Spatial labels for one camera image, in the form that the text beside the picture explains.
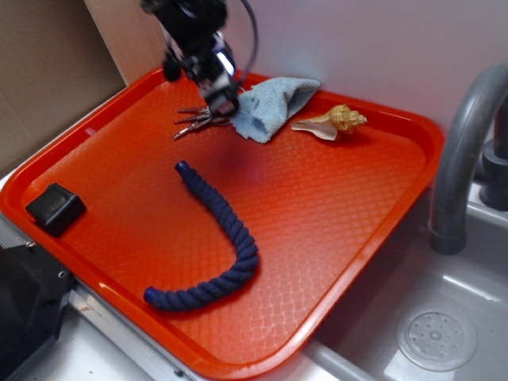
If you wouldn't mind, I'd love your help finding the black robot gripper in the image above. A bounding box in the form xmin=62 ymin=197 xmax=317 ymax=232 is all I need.
xmin=140 ymin=1 xmax=240 ymax=117

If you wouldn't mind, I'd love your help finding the bunch of metal keys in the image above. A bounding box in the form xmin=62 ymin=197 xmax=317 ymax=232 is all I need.
xmin=173 ymin=106 xmax=230 ymax=140

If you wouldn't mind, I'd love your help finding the light blue cloth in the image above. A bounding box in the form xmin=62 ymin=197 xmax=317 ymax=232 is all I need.
xmin=231 ymin=77 xmax=321 ymax=144

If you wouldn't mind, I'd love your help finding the tan conch seashell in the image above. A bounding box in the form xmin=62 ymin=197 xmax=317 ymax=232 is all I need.
xmin=291 ymin=104 xmax=368 ymax=141

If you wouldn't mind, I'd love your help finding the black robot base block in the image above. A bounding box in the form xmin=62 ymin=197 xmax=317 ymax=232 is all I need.
xmin=1 ymin=242 xmax=75 ymax=380

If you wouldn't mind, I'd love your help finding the light wooden board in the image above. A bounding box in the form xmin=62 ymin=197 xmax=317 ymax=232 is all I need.
xmin=84 ymin=0 xmax=166 ymax=86

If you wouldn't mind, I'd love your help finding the brown cardboard panel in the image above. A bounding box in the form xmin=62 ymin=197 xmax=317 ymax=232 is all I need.
xmin=1 ymin=1 xmax=125 ymax=175

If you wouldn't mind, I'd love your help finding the red plastic tray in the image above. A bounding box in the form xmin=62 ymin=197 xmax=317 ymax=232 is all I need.
xmin=1 ymin=70 xmax=444 ymax=380

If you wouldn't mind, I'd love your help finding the small black box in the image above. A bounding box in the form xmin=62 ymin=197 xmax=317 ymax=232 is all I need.
xmin=25 ymin=183 xmax=87 ymax=237

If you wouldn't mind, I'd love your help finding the grey curved faucet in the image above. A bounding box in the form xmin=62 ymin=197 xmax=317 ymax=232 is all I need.
xmin=429 ymin=63 xmax=507 ymax=255

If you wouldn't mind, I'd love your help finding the grey sink basin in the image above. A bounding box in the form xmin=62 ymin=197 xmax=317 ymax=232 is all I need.
xmin=304 ymin=185 xmax=507 ymax=380

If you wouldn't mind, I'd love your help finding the round sink drain cover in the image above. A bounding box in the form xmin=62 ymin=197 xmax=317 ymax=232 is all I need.
xmin=396 ymin=303 xmax=477 ymax=372

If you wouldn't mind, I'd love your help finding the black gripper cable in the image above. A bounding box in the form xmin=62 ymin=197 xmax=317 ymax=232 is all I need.
xmin=233 ymin=0 xmax=260 ymax=87

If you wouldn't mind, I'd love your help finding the navy blue twisted rope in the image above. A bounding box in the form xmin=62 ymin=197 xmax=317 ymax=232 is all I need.
xmin=143 ymin=160 xmax=260 ymax=313

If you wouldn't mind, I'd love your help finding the dark faucet handle post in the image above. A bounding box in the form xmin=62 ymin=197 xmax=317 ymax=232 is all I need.
xmin=479 ymin=87 xmax=507 ymax=211

